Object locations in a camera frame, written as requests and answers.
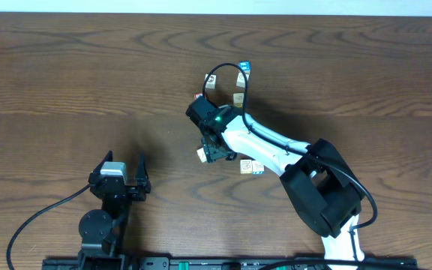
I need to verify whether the left black cable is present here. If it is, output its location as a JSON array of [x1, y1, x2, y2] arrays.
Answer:
[[5, 183, 94, 270]]

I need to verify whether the gift picture wooden block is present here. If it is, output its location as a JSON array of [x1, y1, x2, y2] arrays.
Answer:
[[240, 159, 253, 174]]

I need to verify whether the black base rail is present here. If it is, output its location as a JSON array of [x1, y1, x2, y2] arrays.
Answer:
[[41, 256, 418, 270]]

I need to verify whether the blue top wooden block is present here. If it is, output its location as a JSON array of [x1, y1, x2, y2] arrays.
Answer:
[[238, 61, 251, 74]]

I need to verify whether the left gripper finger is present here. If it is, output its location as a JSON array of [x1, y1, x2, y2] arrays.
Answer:
[[134, 153, 149, 186], [91, 150, 113, 175]]

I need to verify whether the yellow sided picture block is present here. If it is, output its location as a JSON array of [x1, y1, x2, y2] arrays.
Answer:
[[232, 93, 245, 108]]

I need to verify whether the plain block beside blue block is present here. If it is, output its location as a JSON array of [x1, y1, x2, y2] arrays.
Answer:
[[236, 72, 250, 88]]

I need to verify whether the red letter A block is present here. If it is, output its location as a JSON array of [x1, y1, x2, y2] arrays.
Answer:
[[194, 93, 203, 100]]

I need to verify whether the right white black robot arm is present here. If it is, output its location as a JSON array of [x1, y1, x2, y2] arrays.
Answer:
[[186, 103, 368, 261]]

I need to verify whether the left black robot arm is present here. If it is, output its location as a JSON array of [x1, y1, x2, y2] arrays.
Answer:
[[76, 151, 152, 270]]

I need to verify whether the blue sided wooden block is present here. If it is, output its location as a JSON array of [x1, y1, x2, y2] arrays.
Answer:
[[251, 160, 265, 175]]

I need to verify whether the plain front wooden block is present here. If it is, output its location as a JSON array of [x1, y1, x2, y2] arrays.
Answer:
[[196, 148, 207, 163]]

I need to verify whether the soccer ball picture block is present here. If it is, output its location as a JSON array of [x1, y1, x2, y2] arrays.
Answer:
[[205, 74, 217, 89]]

